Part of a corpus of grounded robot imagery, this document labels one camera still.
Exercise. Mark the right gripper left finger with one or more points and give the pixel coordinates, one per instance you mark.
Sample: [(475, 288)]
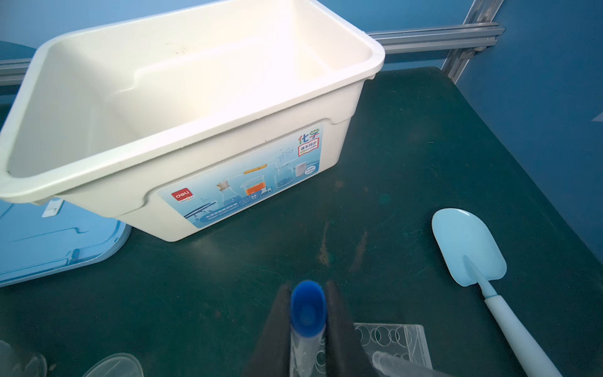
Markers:
[(271, 356)]

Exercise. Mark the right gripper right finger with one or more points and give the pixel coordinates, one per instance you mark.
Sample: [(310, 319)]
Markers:
[(345, 355)]

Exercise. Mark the test tube blue cap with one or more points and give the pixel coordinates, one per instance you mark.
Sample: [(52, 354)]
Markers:
[(308, 322), (389, 365)]

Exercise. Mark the clear test tube rack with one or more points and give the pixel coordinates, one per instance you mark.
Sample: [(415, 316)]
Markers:
[(403, 341)]

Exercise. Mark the white plastic storage bin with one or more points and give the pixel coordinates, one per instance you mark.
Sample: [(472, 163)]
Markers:
[(174, 122)]

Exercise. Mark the clear plastic funnel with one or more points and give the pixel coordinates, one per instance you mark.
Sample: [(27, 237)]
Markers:
[(116, 365)]

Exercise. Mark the light blue plastic scoop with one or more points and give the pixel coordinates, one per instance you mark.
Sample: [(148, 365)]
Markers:
[(473, 257)]

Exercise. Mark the light blue bin lid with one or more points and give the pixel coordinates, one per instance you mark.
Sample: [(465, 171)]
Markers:
[(38, 241)]

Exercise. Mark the aluminium frame rail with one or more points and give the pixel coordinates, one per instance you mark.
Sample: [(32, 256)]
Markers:
[(458, 37)]

